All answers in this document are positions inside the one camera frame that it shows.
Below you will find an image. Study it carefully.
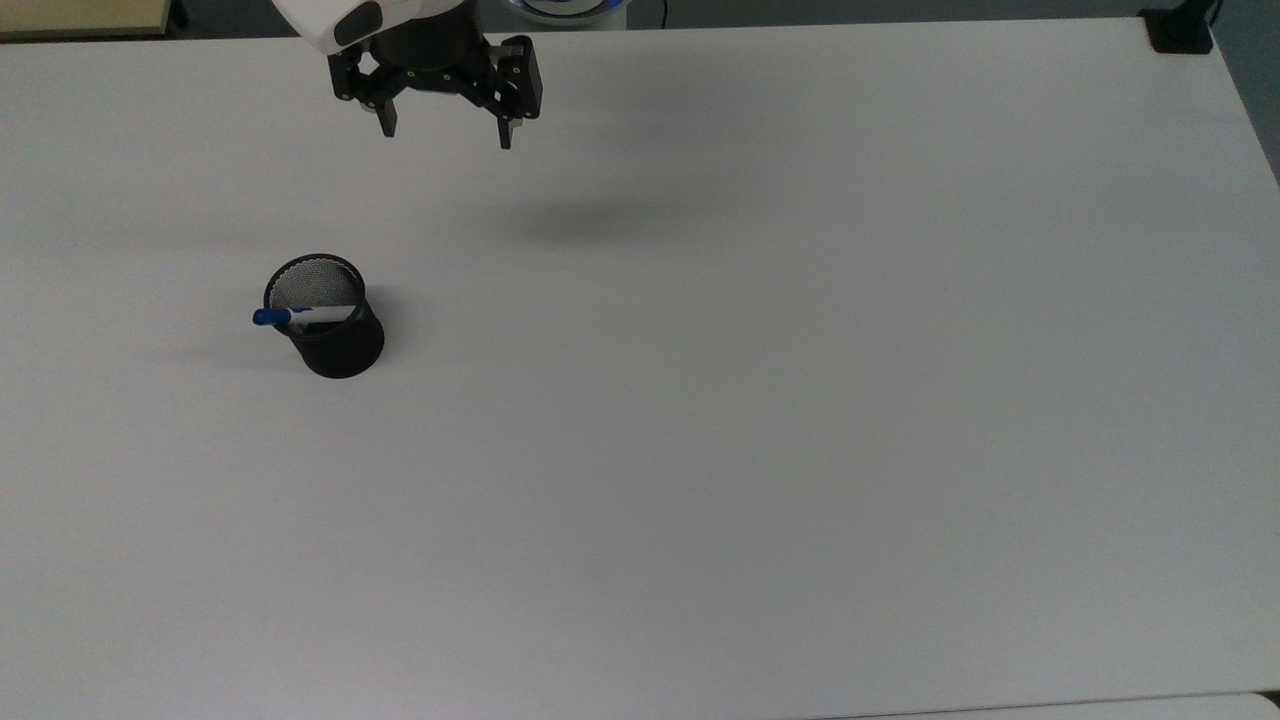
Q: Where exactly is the black mesh pen cup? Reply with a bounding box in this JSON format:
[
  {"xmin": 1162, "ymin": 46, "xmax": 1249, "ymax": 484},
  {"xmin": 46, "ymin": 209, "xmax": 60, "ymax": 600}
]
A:
[{"xmin": 263, "ymin": 254, "xmax": 386, "ymax": 380}]

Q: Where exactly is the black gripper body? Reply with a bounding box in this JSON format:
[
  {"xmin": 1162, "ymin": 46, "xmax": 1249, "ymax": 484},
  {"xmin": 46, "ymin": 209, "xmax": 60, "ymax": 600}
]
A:
[{"xmin": 368, "ymin": 18, "xmax": 493, "ymax": 97}]

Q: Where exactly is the robot base with blue ring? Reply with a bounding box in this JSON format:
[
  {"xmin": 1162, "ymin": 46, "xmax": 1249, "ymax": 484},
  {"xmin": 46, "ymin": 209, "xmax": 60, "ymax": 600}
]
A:
[{"xmin": 505, "ymin": 0, "xmax": 633, "ymax": 29}]

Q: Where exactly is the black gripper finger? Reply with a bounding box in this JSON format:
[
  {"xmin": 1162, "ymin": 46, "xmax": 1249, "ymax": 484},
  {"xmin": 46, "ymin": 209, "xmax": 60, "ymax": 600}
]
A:
[
  {"xmin": 328, "ymin": 46, "xmax": 403, "ymax": 139},
  {"xmin": 468, "ymin": 35, "xmax": 545, "ymax": 152}
]

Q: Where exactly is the blue capped white marker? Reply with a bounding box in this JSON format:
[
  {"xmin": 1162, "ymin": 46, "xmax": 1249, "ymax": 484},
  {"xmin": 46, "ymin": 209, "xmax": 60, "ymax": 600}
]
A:
[{"xmin": 252, "ymin": 305, "xmax": 358, "ymax": 329}]

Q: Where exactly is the black camera pole with clamp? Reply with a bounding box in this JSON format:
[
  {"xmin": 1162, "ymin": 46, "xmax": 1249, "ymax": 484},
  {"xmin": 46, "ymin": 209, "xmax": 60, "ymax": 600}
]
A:
[{"xmin": 1140, "ymin": 0, "xmax": 1223, "ymax": 55}]

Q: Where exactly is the beige cabinet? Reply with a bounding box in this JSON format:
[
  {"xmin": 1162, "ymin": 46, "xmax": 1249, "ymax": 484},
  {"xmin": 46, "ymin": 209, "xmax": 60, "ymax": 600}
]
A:
[{"xmin": 0, "ymin": 0, "xmax": 173, "ymax": 39}]

